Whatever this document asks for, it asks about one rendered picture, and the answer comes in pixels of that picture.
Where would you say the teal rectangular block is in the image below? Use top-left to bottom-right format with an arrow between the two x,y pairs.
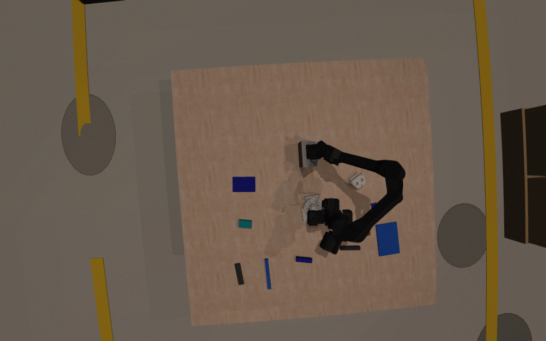
239,219 -> 252,229

